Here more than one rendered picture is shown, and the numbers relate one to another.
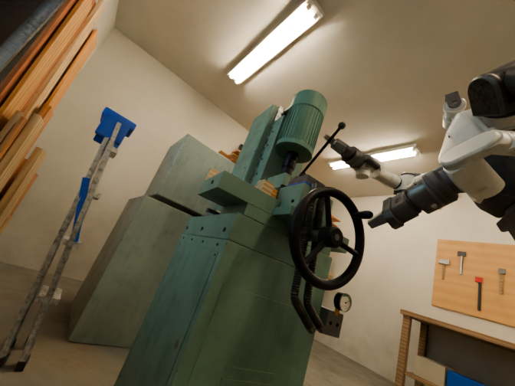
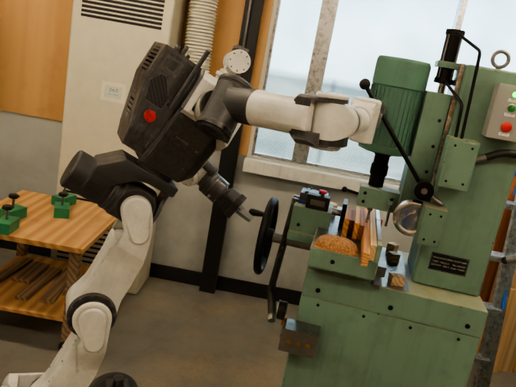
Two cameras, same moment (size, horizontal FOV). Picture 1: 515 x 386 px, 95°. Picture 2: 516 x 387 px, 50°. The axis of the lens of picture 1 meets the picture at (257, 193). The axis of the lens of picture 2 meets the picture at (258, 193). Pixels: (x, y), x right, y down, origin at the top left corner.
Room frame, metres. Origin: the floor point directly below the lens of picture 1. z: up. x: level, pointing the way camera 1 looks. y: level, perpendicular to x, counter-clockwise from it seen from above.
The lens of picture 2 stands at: (1.70, -1.87, 1.44)
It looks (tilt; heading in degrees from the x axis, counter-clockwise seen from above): 14 degrees down; 124
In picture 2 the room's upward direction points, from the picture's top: 10 degrees clockwise
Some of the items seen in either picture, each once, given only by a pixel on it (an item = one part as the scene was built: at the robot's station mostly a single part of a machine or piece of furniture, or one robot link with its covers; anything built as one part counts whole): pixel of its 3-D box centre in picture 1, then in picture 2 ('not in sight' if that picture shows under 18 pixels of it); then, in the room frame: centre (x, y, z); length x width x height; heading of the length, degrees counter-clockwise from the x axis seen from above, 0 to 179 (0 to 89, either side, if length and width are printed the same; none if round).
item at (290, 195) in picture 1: (302, 205); (312, 216); (0.78, -0.16, 0.91); 0.15 x 0.14 x 0.09; 116
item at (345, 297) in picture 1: (341, 304); (282, 312); (0.88, -0.42, 0.65); 0.06 x 0.04 x 0.08; 116
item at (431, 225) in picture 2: not in sight; (430, 223); (1.20, -0.15, 1.02); 0.09 x 0.07 x 0.12; 116
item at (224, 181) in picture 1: (283, 217); (332, 233); (0.86, -0.13, 0.87); 0.61 x 0.30 x 0.06; 116
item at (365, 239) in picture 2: not in sight; (365, 233); (0.99, -0.15, 0.92); 0.56 x 0.02 x 0.04; 116
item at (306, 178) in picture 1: (309, 188); (315, 196); (0.78, -0.17, 0.99); 0.13 x 0.11 x 0.06; 116
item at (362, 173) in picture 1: (362, 164); (360, 120); (1.02, -0.45, 1.31); 0.11 x 0.11 x 0.11; 26
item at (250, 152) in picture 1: (257, 172); (468, 179); (1.22, 0.04, 1.16); 0.22 x 0.22 x 0.72; 26
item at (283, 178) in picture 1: (279, 187); (378, 200); (0.98, -0.08, 1.03); 0.14 x 0.07 x 0.09; 26
